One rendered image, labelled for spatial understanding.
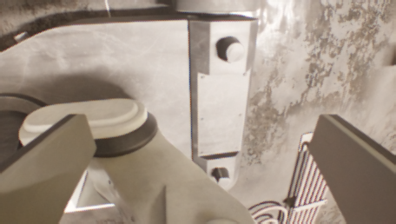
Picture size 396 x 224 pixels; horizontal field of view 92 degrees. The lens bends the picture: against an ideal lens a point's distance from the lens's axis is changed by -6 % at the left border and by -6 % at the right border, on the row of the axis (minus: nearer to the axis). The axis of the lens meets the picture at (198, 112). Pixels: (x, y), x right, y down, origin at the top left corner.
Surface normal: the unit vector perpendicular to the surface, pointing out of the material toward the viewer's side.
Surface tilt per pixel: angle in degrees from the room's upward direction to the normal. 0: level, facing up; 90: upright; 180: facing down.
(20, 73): 0
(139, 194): 90
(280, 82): 0
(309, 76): 0
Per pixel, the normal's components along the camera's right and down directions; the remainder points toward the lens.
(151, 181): 0.00, -0.86
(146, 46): 0.18, 0.50
